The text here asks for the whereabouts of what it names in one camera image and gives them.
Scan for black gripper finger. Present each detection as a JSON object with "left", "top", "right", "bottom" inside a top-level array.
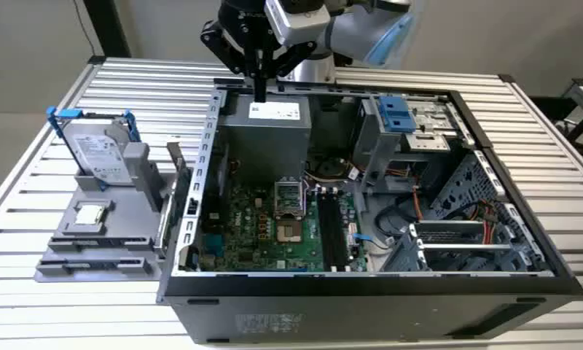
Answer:
[
  {"left": 198, "top": 20, "right": 262, "bottom": 103},
  {"left": 261, "top": 41, "right": 318, "bottom": 103}
]

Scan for dark RAM stick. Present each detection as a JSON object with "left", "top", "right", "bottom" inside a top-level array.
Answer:
[
  {"left": 49, "top": 236, "right": 155, "bottom": 248},
  {"left": 37, "top": 257, "right": 146, "bottom": 270}
]

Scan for black RAM slot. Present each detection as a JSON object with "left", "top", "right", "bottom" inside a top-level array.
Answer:
[
  {"left": 322, "top": 186, "right": 339, "bottom": 273},
  {"left": 317, "top": 186, "right": 333, "bottom": 273},
  {"left": 329, "top": 186, "right": 345, "bottom": 273},
  {"left": 334, "top": 186, "right": 354, "bottom": 273}
]

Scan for grey power supply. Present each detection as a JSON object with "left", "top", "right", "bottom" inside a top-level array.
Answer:
[{"left": 217, "top": 93, "right": 314, "bottom": 186}]

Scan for blue plastic drive latch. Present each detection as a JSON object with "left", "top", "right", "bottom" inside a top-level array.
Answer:
[{"left": 375, "top": 95, "right": 415, "bottom": 133}]

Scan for metal drive bay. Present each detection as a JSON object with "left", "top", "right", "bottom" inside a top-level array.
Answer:
[{"left": 351, "top": 93, "right": 470, "bottom": 193}]

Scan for green graphics card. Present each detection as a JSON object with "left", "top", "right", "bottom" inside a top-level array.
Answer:
[{"left": 157, "top": 139, "right": 195, "bottom": 258}]

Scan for hard disk in blue carrier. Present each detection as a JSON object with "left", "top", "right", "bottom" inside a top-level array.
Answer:
[{"left": 45, "top": 105, "right": 142, "bottom": 191}]

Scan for metal socket cover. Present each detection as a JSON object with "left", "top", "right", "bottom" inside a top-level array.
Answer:
[{"left": 273, "top": 179, "right": 306, "bottom": 217}]

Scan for CPU socket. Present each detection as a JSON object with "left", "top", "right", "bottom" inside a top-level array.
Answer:
[{"left": 274, "top": 214, "right": 306, "bottom": 246}]

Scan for perforated metal cage panel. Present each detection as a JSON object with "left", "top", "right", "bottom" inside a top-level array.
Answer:
[{"left": 427, "top": 149, "right": 512, "bottom": 222}]

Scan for grey parts rack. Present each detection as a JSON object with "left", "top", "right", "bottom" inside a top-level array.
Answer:
[{"left": 34, "top": 140, "right": 195, "bottom": 284}]

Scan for green motherboard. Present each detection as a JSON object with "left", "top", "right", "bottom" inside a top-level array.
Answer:
[{"left": 193, "top": 184, "right": 370, "bottom": 273}]

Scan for silver CPU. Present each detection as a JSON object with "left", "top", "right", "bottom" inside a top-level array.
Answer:
[{"left": 73, "top": 203, "right": 107, "bottom": 225}]

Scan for metal disk bay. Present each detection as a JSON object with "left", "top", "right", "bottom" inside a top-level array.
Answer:
[{"left": 382, "top": 218, "right": 548, "bottom": 273}]

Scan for black PC case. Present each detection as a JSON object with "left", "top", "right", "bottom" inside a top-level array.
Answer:
[{"left": 155, "top": 77, "right": 583, "bottom": 346}]

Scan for black post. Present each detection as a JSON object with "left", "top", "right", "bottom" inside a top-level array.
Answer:
[{"left": 81, "top": 0, "right": 133, "bottom": 59}]

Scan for power wire bundle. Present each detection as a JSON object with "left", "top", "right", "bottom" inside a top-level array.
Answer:
[{"left": 302, "top": 155, "right": 370, "bottom": 184}]

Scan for orange power wires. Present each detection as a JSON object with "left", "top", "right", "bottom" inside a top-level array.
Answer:
[{"left": 386, "top": 164, "right": 414, "bottom": 180}]

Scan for orange data wire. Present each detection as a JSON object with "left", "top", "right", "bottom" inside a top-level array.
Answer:
[{"left": 411, "top": 184, "right": 424, "bottom": 222}]

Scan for black round data cable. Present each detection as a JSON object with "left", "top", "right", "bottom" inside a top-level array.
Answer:
[{"left": 373, "top": 198, "right": 418, "bottom": 252}]

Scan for red yellow wire bundle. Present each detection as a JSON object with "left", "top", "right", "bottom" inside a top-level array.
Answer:
[{"left": 468, "top": 199, "right": 500, "bottom": 246}]

